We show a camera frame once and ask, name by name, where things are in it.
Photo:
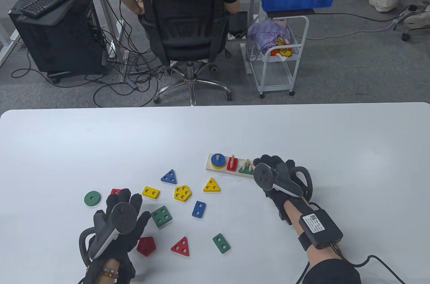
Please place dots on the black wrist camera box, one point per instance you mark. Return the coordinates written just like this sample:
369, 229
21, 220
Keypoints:
320, 228

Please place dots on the white desk frame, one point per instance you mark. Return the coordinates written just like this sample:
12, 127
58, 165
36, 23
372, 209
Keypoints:
107, 12
8, 45

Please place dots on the black white hand controller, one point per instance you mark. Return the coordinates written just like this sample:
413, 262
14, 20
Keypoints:
263, 177
123, 218

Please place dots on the white rolling cart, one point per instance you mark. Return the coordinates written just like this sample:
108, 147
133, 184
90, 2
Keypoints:
275, 88

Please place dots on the person's left forearm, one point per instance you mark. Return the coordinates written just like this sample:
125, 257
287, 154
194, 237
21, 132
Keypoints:
108, 281

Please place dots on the red square block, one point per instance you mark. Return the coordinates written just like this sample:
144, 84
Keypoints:
115, 192

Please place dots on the orange plush toy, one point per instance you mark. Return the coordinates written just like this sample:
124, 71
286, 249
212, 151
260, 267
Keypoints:
280, 51

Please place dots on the white power strip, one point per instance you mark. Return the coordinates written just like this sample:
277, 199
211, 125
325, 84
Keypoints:
112, 49

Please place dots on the green triangle block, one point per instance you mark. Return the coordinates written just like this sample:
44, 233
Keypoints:
244, 171

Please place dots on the green rectangle block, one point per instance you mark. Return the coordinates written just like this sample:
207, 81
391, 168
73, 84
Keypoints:
221, 243

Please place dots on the black chair base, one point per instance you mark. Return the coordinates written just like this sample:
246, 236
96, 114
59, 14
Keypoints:
405, 37

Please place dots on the wooden post board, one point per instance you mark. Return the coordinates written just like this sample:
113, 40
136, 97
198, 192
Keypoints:
208, 164

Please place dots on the black computer tower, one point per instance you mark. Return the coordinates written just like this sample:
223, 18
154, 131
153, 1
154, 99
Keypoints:
60, 42

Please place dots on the black mesh office chair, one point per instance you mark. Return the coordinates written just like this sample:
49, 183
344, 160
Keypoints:
184, 25

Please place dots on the person's right forearm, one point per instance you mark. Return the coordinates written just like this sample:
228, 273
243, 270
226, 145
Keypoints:
292, 220

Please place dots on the red rectangle block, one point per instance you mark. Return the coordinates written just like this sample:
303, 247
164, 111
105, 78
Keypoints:
229, 163

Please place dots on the person's right hand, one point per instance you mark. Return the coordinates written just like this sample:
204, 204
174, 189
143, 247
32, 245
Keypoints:
273, 159

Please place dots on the yellow triangle block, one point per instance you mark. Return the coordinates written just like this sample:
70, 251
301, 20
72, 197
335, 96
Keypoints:
212, 186

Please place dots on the red triangle block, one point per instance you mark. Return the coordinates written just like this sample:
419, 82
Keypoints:
181, 248

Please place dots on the blue triangle block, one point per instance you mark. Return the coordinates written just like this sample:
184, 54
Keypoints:
170, 177

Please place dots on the yellow pentagon block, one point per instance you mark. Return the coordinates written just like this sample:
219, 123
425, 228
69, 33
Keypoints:
182, 193

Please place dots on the red pentagon block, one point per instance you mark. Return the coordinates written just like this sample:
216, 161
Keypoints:
147, 247

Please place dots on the yellow rectangle block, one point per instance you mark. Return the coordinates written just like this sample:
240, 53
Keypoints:
151, 192

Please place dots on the blue rectangle block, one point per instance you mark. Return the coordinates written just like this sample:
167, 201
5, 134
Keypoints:
199, 209

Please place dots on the green square block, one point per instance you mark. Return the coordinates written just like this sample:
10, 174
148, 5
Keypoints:
162, 216

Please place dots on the person's left hand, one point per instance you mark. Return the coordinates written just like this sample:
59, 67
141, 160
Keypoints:
125, 195

